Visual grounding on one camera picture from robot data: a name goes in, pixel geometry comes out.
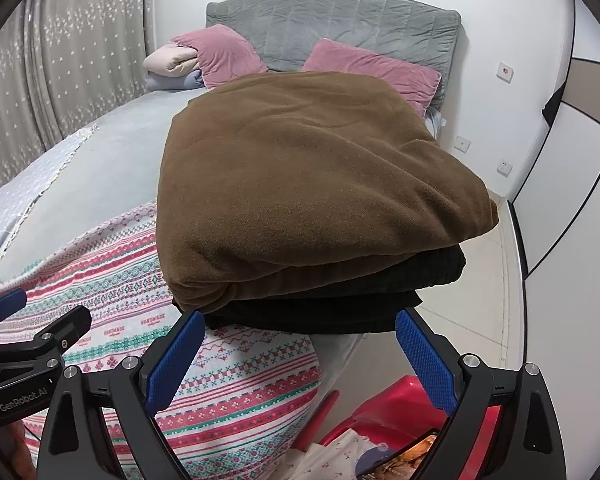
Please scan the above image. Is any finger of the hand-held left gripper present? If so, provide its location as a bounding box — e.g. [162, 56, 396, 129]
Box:
[0, 305, 92, 366]
[0, 289, 28, 332]

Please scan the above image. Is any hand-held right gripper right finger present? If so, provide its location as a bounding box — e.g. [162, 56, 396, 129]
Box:
[395, 308, 567, 480]

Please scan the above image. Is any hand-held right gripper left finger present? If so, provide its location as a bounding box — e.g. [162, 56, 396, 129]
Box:
[36, 309, 207, 480]

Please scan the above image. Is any black padded jacket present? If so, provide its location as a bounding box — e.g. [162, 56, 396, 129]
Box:
[172, 245, 468, 335]

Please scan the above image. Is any brown coat with fur collar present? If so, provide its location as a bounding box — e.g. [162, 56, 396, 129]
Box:
[156, 71, 500, 317]

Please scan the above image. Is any person's left forearm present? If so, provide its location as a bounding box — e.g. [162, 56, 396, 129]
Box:
[7, 417, 38, 480]

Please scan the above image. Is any red plastic basket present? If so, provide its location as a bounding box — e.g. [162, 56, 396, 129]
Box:
[320, 374, 506, 461]

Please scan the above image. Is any pink and teal striped blanket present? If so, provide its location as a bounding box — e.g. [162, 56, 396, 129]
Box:
[0, 200, 326, 480]

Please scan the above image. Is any light blue patterned blanket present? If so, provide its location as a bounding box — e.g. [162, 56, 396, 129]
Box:
[0, 125, 98, 276]

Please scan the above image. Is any white floral cloth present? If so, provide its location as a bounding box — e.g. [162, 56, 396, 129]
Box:
[280, 430, 381, 480]

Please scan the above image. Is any bed with grey sheet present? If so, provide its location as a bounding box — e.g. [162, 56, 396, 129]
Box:
[0, 87, 446, 281]

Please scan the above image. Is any white wardrobe with black lines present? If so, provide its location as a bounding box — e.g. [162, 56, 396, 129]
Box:
[510, 0, 600, 480]

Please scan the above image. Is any grey patterned curtain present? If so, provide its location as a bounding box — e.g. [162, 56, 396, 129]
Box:
[0, 0, 156, 196]

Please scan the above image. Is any folded blue-grey blanket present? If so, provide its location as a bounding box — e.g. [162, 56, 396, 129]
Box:
[145, 70, 206, 92]

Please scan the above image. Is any folded beige quilt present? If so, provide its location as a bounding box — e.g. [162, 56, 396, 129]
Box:
[142, 42, 201, 78]

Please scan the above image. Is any pink pillow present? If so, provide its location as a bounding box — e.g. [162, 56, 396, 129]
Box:
[302, 38, 443, 118]
[170, 24, 270, 90]

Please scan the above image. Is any grey padded headboard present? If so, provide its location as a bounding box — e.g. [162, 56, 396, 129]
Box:
[205, 0, 462, 111]

